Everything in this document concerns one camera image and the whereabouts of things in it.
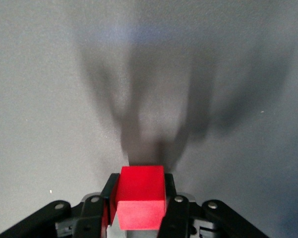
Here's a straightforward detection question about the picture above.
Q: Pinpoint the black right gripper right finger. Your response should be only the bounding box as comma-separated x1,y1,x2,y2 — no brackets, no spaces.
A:
160,173,272,238

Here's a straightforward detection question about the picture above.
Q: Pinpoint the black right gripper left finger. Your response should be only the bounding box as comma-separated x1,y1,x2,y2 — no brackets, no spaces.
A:
0,173,121,238

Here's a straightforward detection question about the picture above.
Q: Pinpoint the red cube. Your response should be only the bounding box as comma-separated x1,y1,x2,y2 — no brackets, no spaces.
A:
115,165,168,231

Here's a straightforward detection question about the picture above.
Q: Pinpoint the dark grey table mat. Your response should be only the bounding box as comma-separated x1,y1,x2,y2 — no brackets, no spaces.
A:
0,0,298,238

